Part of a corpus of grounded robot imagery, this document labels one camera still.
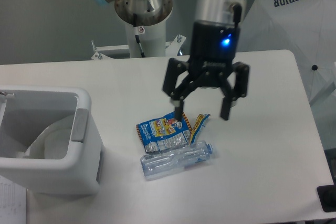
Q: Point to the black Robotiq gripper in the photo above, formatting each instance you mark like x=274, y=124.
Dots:
x=213, y=49

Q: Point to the white push-lid trash can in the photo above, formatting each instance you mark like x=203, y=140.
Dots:
x=49, y=140

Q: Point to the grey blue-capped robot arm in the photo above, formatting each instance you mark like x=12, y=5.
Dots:
x=150, y=12

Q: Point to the torn yellow wrapper strip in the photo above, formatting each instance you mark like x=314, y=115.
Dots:
x=198, y=126

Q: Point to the blue yellow snack wrapper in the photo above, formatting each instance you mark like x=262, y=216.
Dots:
x=164, y=133

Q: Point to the crushed clear plastic bottle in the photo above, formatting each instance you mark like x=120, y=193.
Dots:
x=175, y=160

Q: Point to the white printed umbrella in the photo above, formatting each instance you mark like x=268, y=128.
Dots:
x=304, y=27

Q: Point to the black device at table edge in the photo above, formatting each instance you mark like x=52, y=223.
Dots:
x=326, y=195

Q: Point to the printed paper sheet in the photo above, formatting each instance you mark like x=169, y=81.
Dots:
x=13, y=202

